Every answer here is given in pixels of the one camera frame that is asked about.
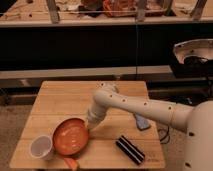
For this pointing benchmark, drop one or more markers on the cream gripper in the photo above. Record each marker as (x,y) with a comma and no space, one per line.
(91,124)

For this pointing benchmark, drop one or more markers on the orange ceramic bowl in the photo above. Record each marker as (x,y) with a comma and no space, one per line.
(70,137)

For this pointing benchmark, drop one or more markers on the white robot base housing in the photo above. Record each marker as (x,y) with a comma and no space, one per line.
(193,58)

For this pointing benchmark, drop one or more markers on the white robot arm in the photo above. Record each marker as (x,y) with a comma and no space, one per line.
(195,121)

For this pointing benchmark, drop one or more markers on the wooden table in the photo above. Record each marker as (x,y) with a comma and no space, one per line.
(60,100)

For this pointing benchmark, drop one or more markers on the orange carrot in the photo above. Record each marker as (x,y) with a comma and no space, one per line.
(73,164)

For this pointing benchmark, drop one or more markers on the black striped rectangular box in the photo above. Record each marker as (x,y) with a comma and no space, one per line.
(130,150)

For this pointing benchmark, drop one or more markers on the blue sponge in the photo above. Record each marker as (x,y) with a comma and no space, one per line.
(141,122)

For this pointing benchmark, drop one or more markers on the white plastic cup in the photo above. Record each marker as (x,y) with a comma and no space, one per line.
(42,148)

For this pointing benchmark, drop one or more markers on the orange object on shelf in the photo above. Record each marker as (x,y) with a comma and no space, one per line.
(119,8)

